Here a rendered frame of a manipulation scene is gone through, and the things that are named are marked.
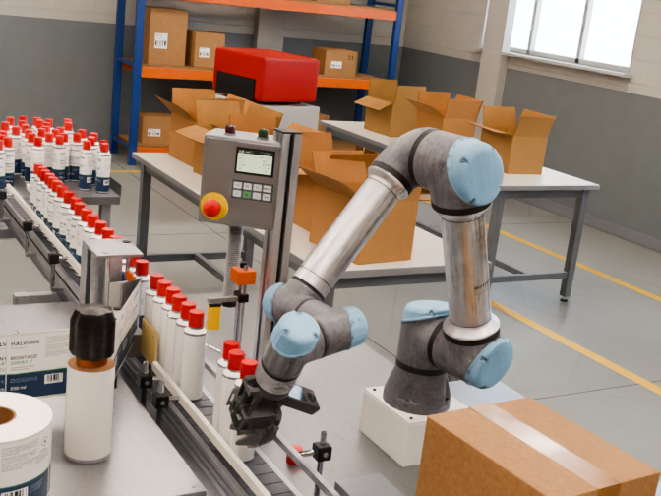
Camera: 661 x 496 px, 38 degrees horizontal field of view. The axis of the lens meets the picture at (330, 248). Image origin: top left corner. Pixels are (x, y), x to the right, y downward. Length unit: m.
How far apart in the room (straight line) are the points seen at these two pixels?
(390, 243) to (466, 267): 1.91
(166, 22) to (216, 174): 7.13
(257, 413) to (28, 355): 0.52
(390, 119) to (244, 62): 1.26
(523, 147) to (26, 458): 4.85
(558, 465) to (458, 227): 0.51
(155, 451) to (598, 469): 0.86
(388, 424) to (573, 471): 0.67
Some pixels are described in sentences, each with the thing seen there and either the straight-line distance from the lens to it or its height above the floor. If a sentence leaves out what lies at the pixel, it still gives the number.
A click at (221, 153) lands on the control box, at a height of 1.44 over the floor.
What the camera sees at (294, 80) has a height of 1.05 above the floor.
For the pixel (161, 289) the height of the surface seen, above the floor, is 1.07.
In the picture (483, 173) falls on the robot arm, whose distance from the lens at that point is 1.81.
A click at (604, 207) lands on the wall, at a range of 8.72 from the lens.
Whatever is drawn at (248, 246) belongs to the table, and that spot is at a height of 0.23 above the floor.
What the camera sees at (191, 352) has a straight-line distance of 2.16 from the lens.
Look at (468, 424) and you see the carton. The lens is 1.67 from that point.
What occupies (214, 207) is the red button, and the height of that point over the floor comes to 1.33.
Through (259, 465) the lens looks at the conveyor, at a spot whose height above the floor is 0.88.
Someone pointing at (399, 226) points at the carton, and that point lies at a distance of 3.80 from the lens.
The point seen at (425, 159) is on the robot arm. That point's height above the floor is 1.51.
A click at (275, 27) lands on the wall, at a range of 10.29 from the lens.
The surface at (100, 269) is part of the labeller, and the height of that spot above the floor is 1.09.
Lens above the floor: 1.80
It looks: 15 degrees down
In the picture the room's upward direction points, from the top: 7 degrees clockwise
